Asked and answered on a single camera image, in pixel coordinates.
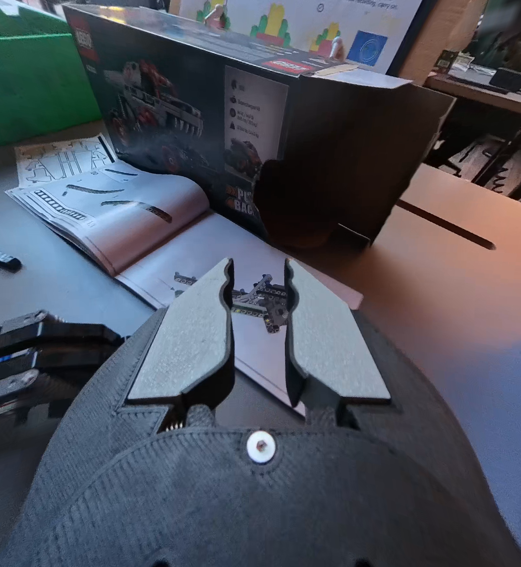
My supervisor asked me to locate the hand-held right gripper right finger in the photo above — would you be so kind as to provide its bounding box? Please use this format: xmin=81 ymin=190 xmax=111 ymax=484
xmin=285 ymin=258 xmax=392 ymax=408

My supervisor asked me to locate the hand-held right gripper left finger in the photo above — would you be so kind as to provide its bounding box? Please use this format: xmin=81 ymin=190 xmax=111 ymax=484
xmin=127 ymin=258 xmax=236 ymax=410

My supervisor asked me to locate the open lego instruction booklet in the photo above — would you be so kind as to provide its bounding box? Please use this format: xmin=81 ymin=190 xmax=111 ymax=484
xmin=5 ymin=172 xmax=364 ymax=417

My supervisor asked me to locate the black lego assembly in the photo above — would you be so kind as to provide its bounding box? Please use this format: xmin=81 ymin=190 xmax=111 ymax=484
xmin=0 ymin=309 xmax=126 ymax=424

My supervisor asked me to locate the black lego set box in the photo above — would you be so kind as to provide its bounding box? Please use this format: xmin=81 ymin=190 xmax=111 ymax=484
xmin=62 ymin=4 xmax=457 ymax=250

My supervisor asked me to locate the white sticker sheet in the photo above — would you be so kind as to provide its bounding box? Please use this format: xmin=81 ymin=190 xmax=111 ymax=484
xmin=14 ymin=132 xmax=118 ymax=188

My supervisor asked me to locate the black moulded tray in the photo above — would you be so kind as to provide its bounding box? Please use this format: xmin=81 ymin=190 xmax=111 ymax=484
xmin=437 ymin=119 xmax=521 ymax=205

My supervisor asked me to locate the wooden background table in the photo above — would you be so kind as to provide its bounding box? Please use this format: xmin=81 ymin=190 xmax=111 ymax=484
xmin=424 ymin=66 xmax=521 ymax=121

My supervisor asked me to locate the green plastic bin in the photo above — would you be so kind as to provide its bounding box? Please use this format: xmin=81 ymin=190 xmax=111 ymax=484
xmin=0 ymin=4 xmax=104 ymax=152

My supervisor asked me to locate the printed instruction poster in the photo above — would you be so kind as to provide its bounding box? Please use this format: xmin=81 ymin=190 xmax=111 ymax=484
xmin=178 ymin=0 xmax=423 ymax=74

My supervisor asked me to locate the wooden post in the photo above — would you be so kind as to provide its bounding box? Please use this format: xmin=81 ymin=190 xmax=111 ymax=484
xmin=398 ymin=0 xmax=483 ymax=87

